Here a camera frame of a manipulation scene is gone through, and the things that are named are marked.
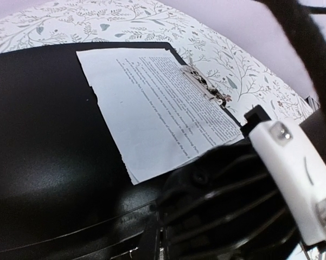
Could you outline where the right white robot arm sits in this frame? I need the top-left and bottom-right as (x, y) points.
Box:
(260, 1), (326, 120)

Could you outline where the black clip folder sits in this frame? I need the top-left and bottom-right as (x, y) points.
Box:
(0, 42), (183, 259)

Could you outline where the printed paper sheet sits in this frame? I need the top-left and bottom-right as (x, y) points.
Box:
(76, 48), (241, 184)

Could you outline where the floral tablecloth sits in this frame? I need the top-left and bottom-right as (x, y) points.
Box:
(0, 1), (312, 122)

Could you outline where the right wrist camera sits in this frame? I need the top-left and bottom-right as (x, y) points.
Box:
(154, 104), (326, 260)

